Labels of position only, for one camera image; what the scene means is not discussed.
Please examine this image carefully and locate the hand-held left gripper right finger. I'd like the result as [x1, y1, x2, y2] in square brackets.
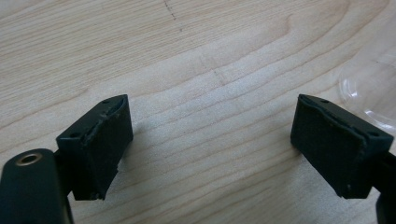
[290, 93, 395, 200]

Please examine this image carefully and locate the clear plastic container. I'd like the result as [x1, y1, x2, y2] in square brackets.
[337, 51, 396, 135]

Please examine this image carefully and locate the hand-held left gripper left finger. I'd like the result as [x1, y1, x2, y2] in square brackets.
[55, 93, 134, 202]

